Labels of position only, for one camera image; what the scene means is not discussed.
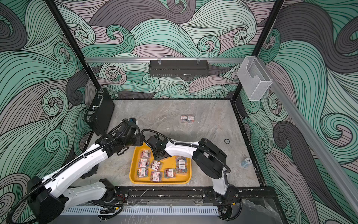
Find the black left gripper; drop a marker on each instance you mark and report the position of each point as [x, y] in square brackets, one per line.
[139, 138]

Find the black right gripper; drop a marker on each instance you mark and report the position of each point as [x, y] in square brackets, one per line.
[156, 155]

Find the paper clip box two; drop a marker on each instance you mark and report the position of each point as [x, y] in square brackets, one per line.
[145, 154]

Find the paper clip box three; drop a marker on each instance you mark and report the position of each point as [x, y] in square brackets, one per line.
[184, 118]

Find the paper clip box one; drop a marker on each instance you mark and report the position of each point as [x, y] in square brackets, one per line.
[191, 118]

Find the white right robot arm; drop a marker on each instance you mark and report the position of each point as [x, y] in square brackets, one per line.
[208, 157]

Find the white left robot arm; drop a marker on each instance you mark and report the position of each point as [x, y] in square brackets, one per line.
[48, 197]

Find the paper clip box five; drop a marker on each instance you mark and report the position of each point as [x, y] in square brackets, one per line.
[156, 165]

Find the paper clip box four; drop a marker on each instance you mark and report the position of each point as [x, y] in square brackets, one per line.
[144, 163]

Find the paper clip box nine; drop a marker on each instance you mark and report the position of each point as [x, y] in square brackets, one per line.
[181, 160]

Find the paper clip box eight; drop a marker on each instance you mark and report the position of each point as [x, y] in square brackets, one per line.
[170, 173]

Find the paper clip box seven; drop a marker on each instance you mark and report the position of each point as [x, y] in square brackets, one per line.
[156, 176]

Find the paper clip box six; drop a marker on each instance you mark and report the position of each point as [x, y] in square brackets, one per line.
[142, 173]

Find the paper clip box ten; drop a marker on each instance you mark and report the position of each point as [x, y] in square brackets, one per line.
[181, 169]

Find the yellow plastic tray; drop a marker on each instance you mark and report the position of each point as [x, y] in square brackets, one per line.
[149, 171]

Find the small clear dice cup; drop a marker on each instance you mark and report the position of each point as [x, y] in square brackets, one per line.
[246, 162]

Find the black briefcase with metal handle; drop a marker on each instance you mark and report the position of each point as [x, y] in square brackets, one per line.
[100, 112]

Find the black wall-mounted shelf tray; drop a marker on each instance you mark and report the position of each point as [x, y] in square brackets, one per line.
[178, 68]

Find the white slotted cable duct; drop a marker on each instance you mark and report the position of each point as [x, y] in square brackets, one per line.
[147, 210]

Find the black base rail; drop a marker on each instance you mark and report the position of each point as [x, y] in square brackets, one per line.
[200, 194]

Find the clear acrylic wall holder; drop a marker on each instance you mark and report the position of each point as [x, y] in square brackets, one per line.
[254, 78]

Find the black corner frame post left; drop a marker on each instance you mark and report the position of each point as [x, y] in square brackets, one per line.
[67, 33]

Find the black corner frame post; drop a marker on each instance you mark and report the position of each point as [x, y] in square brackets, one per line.
[263, 36]
[67, 33]

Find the black corner frame post right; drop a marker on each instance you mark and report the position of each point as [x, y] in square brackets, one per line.
[263, 36]

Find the aluminium wall rail right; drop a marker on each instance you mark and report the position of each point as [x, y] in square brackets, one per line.
[309, 125]

